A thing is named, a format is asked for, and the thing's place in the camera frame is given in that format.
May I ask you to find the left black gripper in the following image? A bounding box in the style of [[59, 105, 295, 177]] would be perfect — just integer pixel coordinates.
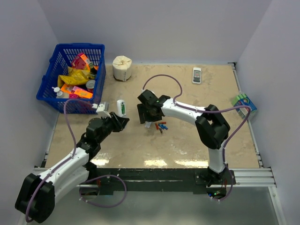
[[97, 112, 129, 143]]

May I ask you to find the white battery cover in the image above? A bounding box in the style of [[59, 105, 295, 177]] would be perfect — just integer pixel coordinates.
[[145, 122, 152, 128]]

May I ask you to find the long white remote control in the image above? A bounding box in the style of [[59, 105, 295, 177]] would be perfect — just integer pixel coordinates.
[[116, 99, 126, 117]]

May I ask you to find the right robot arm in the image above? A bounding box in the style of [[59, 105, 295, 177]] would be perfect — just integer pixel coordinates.
[[137, 90, 230, 184]]

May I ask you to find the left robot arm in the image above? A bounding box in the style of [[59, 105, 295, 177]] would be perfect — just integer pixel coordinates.
[[15, 112, 130, 223]]

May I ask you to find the small white remote control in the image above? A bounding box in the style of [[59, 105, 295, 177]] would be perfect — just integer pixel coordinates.
[[192, 67, 202, 84]]

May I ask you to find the red tin can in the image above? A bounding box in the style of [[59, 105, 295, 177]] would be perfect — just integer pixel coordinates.
[[85, 80, 96, 93]]

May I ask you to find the wrapped toilet paper roll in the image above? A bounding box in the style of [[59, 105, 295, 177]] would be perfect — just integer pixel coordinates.
[[112, 55, 132, 82]]

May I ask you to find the orange pink snack pack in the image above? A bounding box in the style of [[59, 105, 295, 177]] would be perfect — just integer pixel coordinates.
[[60, 84, 93, 99]]

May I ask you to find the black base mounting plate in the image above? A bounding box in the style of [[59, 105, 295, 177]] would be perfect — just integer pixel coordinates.
[[85, 168, 236, 196]]

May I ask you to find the yellow snack bag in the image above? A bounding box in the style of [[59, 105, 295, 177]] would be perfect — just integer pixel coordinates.
[[57, 67, 90, 88]]

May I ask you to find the white small bottle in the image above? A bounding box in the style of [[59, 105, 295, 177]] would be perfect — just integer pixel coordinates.
[[52, 87, 64, 98]]

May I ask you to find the pink snack box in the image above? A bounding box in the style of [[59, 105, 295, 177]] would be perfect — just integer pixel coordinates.
[[71, 52, 91, 70]]

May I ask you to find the blue plastic basket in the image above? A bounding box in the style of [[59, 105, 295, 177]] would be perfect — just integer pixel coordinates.
[[36, 43, 106, 114]]

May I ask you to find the green blue sponge pack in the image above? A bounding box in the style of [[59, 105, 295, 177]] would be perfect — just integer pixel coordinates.
[[231, 92, 258, 120]]

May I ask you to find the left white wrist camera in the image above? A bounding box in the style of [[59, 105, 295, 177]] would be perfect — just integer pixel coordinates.
[[92, 102, 111, 118]]

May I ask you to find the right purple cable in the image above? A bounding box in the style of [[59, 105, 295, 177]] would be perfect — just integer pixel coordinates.
[[142, 74, 253, 172]]

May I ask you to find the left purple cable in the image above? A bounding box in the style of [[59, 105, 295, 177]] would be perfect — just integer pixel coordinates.
[[25, 98, 96, 223]]

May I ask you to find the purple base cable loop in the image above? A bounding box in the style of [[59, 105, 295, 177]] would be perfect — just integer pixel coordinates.
[[79, 174, 128, 208]]

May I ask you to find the aluminium frame rail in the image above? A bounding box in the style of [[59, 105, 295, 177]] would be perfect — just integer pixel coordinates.
[[233, 168, 287, 225]]

